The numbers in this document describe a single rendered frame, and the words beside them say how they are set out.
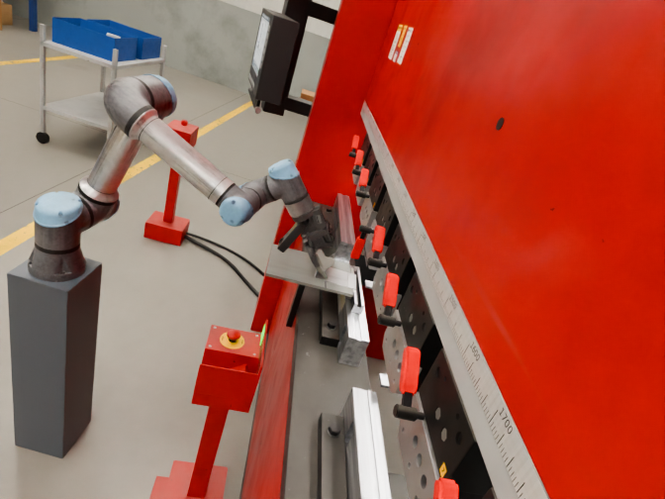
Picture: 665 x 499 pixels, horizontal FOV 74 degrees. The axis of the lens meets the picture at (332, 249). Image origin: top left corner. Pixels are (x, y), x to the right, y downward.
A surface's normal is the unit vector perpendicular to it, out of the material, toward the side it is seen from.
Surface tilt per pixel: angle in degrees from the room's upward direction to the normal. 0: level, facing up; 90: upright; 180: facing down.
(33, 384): 90
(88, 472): 0
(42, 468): 0
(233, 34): 90
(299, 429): 0
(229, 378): 90
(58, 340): 90
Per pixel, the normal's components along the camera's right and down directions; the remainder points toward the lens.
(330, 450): 0.29, -0.84
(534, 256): -0.95, -0.26
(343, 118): 0.02, 0.48
